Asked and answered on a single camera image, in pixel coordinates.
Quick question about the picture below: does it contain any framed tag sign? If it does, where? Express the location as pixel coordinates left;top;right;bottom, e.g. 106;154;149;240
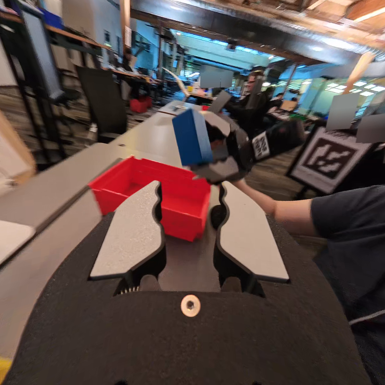
286;125;375;195

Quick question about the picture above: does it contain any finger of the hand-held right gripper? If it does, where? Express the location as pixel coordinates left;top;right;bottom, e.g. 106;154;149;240
201;111;232;142
192;156;240;185

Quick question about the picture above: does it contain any white tilted sheet stand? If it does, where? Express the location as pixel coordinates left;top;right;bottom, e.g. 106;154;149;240
162;68;196;116

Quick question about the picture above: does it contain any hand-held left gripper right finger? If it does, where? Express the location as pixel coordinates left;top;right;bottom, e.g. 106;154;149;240
213;181;290;294

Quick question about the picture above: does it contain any person's right forearm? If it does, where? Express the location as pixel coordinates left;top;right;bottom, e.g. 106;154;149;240
232;179;319;238

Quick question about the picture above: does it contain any instruction sheet stand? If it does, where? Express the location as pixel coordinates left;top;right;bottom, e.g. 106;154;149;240
0;110;36;265

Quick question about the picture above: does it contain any blue rectangular wooden block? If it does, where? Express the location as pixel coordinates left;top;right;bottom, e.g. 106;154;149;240
172;108;214;166

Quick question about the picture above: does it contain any red plastic bin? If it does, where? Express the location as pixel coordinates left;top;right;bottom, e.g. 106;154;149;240
88;156;212;242

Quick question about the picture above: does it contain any blue storage crate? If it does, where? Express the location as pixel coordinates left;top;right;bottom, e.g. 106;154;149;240
39;7;64;30

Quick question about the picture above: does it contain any black office chair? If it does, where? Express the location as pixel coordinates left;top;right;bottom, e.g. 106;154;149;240
76;66;127;144

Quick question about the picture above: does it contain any red storage box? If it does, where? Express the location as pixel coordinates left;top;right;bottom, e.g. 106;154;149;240
129;96;153;113

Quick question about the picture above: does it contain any white stand with dark board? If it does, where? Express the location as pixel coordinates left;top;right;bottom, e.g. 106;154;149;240
211;90;233;115

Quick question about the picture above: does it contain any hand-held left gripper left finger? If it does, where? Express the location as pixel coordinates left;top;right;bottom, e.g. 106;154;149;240
90;180;166;294

